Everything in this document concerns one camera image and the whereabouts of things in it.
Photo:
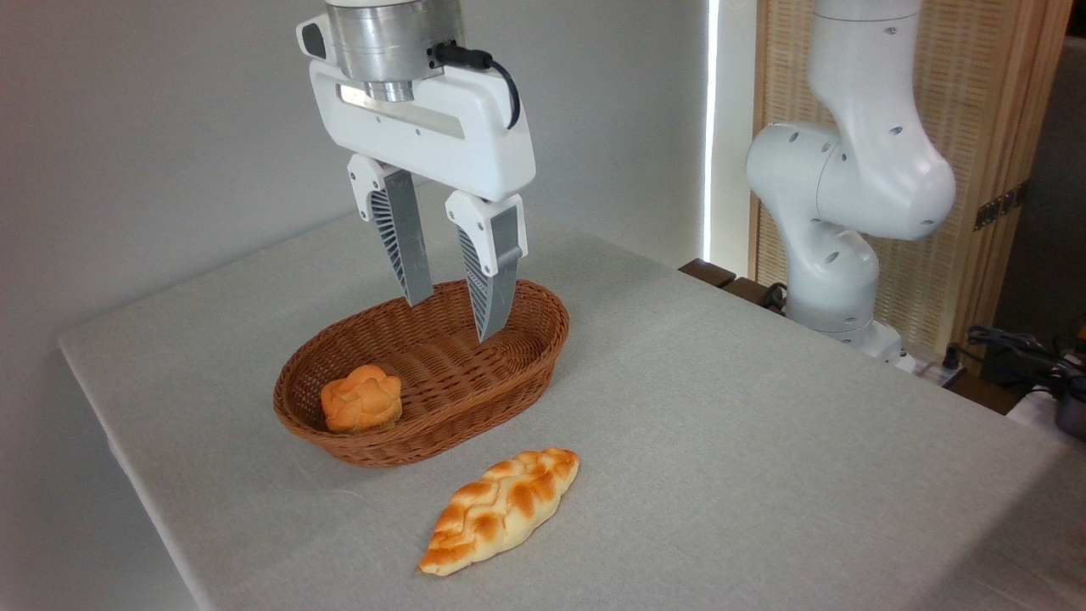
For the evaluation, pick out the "round orange bread roll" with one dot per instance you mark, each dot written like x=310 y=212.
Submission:
x=361 y=403

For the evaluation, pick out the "grey tablecloth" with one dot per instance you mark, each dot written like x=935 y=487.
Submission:
x=764 y=467

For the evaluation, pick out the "long braided bread loaf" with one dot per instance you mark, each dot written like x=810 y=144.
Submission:
x=501 y=509

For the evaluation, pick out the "brown wicker oval basket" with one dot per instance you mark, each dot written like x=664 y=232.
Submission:
x=441 y=382

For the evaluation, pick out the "black metal screen hinge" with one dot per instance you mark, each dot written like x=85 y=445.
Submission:
x=1001 y=205

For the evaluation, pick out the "white power strip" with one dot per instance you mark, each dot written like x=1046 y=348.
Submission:
x=933 y=373

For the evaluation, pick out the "bamboo folding screen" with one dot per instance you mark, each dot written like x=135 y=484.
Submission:
x=976 y=102

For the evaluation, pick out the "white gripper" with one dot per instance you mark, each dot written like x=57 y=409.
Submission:
x=441 y=127

